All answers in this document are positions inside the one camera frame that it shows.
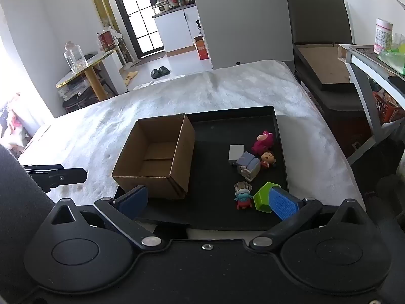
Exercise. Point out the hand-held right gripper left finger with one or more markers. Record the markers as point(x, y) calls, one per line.
point(134, 200)

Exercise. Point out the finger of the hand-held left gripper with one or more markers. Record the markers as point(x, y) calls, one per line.
point(66, 175)

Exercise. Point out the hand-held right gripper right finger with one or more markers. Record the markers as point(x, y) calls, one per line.
point(282, 204)

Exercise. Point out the green hexagonal container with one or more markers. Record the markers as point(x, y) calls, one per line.
point(261, 198)

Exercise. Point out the blue figure with brown cup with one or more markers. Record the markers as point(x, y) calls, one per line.
point(243, 196)

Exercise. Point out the red girl toy figure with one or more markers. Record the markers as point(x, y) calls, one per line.
point(268, 160)

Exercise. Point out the grey-blue block toy figure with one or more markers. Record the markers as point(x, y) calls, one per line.
point(248, 164)

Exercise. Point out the brown cardboard box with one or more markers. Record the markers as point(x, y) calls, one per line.
point(182, 160)

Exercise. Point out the black tray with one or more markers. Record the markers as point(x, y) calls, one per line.
point(215, 202)

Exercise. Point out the pink bear toy figure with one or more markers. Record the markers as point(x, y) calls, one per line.
point(262, 144)

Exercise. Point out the white charger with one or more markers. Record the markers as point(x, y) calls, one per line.
point(235, 153)

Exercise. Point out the pile of colourful clothes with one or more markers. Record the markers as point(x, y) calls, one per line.
point(11, 123)

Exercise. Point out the white clutter under table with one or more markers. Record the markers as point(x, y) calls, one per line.
point(72, 88)

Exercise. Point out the round gold-rimmed table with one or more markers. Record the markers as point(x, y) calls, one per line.
point(91, 66)

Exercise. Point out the yellow slipper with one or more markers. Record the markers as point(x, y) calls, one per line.
point(130, 76)

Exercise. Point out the clear glass jar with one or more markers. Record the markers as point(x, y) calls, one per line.
point(75, 57)

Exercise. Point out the white blanket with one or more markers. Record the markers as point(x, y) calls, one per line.
point(221, 95)

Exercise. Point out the black slipper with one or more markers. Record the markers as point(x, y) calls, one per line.
point(155, 74)
point(164, 70)

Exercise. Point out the red canister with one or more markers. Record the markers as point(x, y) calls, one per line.
point(106, 41)

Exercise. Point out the red box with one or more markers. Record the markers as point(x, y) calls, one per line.
point(387, 110)

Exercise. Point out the wooden board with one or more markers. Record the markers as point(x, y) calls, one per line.
point(322, 66)

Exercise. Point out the white desk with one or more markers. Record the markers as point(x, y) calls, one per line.
point(364, 69)

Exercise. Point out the orange cardboard box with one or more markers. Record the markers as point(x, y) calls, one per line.
point(202, 49)

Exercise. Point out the white kitchen cabinet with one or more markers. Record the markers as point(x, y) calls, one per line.
point(174, 31)

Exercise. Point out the black glass-pane door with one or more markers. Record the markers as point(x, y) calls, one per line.
point(139, 15)

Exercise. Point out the black spray bottle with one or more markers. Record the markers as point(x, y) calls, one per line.
point(198, 28)

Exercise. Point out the green plastic bag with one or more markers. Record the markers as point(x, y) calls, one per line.
point(394, 58)

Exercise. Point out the dark grey chair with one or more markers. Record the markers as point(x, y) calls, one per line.
point(316, 19)

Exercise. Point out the pink-lidded white jar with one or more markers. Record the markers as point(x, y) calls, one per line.
point(383, 38)

